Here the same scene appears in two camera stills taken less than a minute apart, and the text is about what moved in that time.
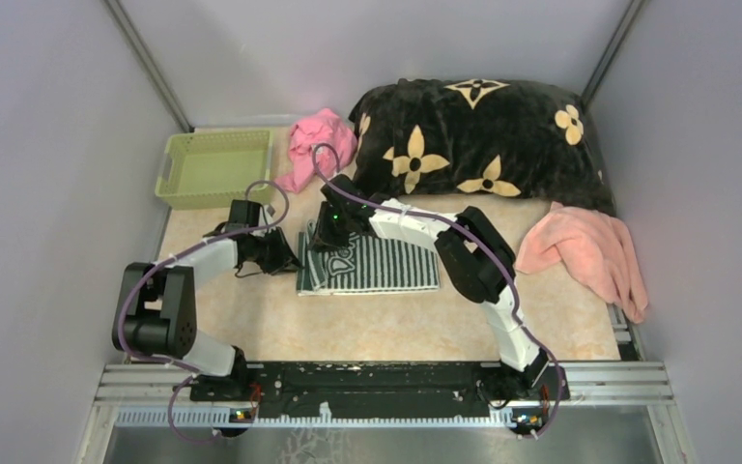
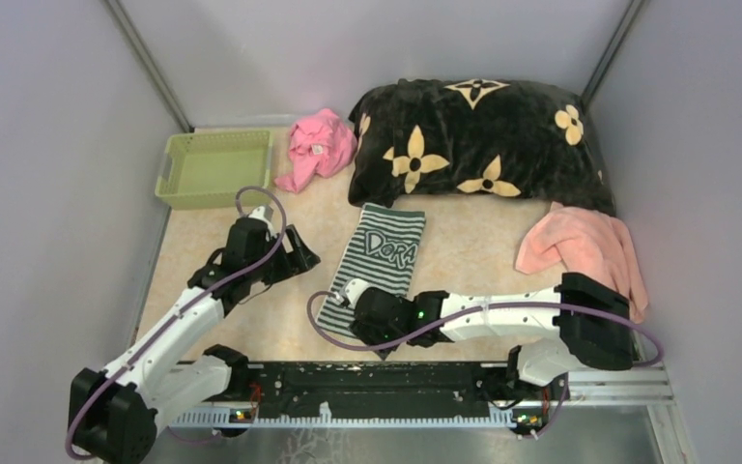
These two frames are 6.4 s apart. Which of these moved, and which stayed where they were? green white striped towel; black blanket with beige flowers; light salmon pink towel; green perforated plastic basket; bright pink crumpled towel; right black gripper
Moved: green white striped towel; right black gripper
Stayed: bright pink crumpled towel; light salmon pink towel; black blanket with beige flowers; green perforated plastic basket
